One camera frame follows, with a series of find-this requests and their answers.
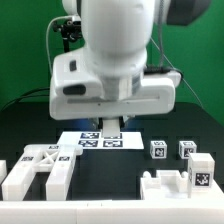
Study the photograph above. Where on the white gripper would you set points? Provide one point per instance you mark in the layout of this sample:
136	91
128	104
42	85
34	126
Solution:
76	99

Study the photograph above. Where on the white chair seat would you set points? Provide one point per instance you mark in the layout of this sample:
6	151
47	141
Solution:
171	184

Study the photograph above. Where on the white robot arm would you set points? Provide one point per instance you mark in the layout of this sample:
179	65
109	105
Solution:
106	79

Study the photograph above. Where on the white tagged cube left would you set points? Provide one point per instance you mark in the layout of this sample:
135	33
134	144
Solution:
158	149

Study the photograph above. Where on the white tagged cube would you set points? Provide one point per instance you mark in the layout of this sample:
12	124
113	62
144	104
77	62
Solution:
158	149
186	147

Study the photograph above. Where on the white tagged cube right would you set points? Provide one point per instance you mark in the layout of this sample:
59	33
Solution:
186	147

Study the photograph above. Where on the white block at left edge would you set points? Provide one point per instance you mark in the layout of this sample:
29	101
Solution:
3	170

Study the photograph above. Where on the white marker base plate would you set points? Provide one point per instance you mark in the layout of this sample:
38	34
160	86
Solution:
94	140

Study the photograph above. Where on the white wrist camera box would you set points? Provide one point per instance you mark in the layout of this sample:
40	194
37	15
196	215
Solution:
72	78

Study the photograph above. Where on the white chair back frame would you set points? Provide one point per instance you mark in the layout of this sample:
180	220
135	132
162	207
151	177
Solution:
56	160

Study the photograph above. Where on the black camera stand pole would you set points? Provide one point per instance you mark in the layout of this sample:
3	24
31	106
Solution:
66	45

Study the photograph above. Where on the black camera on stand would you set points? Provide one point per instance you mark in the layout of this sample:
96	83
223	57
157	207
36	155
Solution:
70	30

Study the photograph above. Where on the white obstacle wall frame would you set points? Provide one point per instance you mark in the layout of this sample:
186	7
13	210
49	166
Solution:
206	210

